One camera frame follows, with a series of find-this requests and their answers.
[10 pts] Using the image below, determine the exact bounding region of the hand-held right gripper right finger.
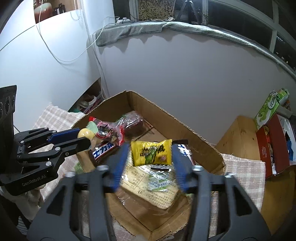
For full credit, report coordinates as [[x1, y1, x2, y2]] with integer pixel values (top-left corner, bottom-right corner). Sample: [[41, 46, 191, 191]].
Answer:
[[171, 143, 271, 241]]

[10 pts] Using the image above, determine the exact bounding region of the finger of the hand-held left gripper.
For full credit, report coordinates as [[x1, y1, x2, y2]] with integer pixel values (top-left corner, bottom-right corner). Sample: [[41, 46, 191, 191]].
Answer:
[[17, 137, 92, 174], [14, 127, 80, 149]]

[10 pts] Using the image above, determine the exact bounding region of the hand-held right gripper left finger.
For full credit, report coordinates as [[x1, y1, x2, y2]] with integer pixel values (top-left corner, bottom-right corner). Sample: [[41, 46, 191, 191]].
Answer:
[[29, 142, 130, 241]]

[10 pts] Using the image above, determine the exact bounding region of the yellow egg toy packet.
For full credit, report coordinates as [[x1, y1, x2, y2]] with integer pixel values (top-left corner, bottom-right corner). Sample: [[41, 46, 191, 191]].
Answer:
[[77, 122, 102, 150]]

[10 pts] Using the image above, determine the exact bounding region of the clear packet with green label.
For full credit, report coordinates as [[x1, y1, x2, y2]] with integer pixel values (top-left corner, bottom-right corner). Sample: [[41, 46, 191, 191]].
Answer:
[[147, 170, 171, 193]]

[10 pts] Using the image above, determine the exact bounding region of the yellow snack packet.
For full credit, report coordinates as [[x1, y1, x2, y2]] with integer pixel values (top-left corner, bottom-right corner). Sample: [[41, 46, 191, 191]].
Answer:
[[131, 139, 173, 167]]

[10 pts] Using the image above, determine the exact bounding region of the brown cardboard box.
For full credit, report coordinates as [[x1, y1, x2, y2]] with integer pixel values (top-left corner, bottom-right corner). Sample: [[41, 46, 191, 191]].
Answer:
[[70, 90, 226, 241]]

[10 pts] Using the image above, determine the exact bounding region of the person's left hand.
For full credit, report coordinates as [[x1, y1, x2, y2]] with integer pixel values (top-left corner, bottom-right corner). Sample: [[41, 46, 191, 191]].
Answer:
[[23, 188, 45, 208]]

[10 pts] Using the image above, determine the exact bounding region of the small black packet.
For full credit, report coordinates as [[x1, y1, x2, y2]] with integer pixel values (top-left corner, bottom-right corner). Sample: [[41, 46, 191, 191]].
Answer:
[[150, 163, 172, 172]]

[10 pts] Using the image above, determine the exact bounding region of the large clear-wrapped cracker pack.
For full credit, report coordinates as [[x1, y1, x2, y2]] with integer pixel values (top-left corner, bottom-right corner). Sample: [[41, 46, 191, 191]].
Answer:
[[117, 166, 183, 210]]

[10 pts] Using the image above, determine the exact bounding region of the red and clear snack bag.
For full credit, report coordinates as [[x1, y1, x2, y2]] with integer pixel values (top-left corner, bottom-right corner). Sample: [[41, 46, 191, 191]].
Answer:
[[89, 116, 125, 147]]

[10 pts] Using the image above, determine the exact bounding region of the dark brown bread pack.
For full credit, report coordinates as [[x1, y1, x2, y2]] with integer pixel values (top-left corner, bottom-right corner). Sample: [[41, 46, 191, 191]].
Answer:
[[120, 111, 145, 137]]

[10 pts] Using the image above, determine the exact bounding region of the plaid blanket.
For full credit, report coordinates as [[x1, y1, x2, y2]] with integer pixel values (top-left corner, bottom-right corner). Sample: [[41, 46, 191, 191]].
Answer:
[[5, 104, 266, 241]]

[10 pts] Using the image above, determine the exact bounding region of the wooden side table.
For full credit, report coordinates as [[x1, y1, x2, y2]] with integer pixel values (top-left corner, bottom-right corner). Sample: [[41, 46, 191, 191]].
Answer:
[[215, 115, 296, 234]]

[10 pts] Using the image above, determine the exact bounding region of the red cardboard box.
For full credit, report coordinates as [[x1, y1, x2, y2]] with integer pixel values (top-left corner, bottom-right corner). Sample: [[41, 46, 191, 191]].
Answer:
[[255, 113, 296, 179]]

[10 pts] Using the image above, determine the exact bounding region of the striped mat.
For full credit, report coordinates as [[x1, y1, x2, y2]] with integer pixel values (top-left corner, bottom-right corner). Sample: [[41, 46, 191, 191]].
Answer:
[[17, 218, 31, 234]]

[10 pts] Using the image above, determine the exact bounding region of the green tissue box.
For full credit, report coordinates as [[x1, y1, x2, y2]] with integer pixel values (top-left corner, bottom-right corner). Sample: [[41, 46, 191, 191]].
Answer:
[[254, 88, 290, 130]]

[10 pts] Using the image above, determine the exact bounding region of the blue plastic bag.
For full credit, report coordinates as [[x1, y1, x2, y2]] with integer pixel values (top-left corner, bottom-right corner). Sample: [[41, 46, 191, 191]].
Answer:
[[285, 132, 295, 161]]

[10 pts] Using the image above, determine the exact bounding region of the red and white jar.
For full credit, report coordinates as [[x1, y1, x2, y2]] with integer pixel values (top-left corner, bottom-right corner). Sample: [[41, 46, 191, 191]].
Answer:
[[34, 2, 52, 23]]

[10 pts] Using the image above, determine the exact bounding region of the grey blanket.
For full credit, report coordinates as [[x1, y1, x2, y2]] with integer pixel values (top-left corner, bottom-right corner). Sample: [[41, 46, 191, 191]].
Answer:
[[96, 21, 296, 77]]

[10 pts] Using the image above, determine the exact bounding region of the leopard print cushion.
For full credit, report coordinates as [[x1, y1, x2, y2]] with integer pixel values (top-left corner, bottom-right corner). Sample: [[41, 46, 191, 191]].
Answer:
[[138, 0, 175, 22]]

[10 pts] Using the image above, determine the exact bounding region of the black tripod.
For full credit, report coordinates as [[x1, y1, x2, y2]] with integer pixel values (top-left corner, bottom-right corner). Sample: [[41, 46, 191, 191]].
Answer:
[[176, 0, 201, 25]]

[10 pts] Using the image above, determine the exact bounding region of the white cable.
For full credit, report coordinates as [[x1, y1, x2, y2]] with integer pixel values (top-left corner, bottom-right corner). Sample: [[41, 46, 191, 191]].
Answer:
[[35, 3, 102, 64]]

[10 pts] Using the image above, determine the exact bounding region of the white window frame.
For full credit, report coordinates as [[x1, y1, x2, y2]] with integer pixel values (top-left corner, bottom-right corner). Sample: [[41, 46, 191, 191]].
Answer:
[[113, 0, 296, 71]]

